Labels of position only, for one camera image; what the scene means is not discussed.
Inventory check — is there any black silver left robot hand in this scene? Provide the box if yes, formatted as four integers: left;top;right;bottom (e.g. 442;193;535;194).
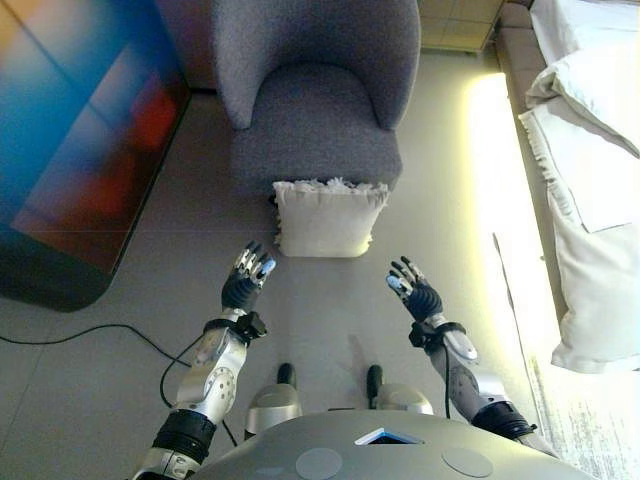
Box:
221;240;278;312

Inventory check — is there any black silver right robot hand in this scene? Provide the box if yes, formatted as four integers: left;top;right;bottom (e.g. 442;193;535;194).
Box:
383;256;445;326

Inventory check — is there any white fringed cushion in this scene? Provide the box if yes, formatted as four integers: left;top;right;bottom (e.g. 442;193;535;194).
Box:
272;177;390;259

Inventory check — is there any silver right robot leg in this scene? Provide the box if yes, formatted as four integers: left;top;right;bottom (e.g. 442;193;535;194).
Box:
366;364;434;416

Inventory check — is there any silver robot torso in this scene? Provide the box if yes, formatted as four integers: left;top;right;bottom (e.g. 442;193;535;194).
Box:
192;410;596;480

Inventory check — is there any grey fabric armchair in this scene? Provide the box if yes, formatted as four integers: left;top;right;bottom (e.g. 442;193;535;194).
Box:
208;0;422;197

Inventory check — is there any white fringed blanket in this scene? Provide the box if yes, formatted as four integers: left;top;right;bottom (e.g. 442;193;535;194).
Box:
517;109;640;374

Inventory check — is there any pale rug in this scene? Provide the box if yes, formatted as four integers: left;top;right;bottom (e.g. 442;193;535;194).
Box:
524;357;640;480

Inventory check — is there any beige bed with white mattress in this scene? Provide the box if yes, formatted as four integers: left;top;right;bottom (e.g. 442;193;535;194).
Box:
494;0;640;374

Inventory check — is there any white duvet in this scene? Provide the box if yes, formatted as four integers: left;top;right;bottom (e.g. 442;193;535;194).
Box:
523;47;640;161

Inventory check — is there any light wooden nightstand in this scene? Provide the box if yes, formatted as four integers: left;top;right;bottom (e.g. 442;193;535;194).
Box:
417;0;501;55

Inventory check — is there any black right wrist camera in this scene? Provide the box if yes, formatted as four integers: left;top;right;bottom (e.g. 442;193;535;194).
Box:
409;322;436;349

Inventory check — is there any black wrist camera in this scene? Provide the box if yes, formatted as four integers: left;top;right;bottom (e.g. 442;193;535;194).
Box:
409;322;436;349
242;312;269;344

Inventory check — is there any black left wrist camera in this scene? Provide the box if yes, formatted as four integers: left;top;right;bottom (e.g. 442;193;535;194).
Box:
242;312;269;344

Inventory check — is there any black right forearm cable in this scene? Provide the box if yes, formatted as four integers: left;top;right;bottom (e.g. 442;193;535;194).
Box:
427;339;452;419

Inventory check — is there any black floor cable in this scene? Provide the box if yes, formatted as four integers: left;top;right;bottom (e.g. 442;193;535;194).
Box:
0;323;239;446

